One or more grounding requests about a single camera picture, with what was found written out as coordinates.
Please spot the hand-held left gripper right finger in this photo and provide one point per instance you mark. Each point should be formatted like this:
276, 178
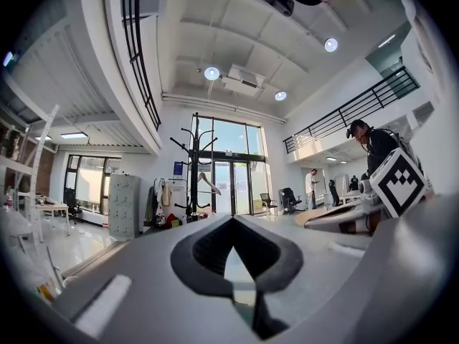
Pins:
322, 292

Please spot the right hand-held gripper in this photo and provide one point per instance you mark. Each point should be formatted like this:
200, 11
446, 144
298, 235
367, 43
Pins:
398, 185

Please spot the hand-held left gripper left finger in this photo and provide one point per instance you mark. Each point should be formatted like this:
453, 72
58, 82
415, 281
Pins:
150, 281

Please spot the wooden hanger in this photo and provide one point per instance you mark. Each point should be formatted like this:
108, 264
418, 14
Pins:
209, 185

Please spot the black coat rack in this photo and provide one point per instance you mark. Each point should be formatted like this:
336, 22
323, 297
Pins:
195, 170

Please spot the garment rack with clothes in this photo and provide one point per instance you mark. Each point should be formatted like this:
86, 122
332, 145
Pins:
165, 195

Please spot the white metal shelf rack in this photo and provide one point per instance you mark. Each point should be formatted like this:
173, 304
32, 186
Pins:
43, 156

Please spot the round wooden table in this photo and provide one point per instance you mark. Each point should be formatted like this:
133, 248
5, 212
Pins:
305, 216

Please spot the black office chair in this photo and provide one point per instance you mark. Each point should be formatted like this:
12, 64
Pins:
72, 204
289, 199

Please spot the red bag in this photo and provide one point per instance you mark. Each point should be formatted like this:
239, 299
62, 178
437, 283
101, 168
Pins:
173, 221

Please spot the black mesh chair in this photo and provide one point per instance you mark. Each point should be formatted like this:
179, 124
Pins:
267, 201

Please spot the grey metal locker cabinet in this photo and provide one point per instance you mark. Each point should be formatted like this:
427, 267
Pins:
123, 206

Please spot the glass double door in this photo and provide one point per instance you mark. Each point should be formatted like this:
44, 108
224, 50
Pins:
232, 188

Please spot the black framed window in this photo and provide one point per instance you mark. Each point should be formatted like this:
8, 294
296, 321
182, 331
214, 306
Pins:
89, 188

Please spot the black balcony railing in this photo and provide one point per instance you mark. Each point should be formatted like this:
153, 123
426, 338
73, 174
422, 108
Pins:
138, 48
358, 109

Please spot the blue poster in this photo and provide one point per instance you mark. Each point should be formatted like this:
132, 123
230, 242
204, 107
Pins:
178, 169

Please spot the wooden desk with white legs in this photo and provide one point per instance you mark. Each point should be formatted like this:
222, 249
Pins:
54, 206

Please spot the round ceiling light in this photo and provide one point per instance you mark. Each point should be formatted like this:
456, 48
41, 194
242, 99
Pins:
331, 44
212, 73
280, 95

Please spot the white ceiling air conditioner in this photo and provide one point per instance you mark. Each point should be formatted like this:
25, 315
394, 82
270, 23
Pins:
244, 79

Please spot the long ceiling light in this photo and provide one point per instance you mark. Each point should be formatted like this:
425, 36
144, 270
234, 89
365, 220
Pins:
73, 135
43, 138

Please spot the black head camera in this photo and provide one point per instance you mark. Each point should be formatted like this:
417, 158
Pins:
279, 0

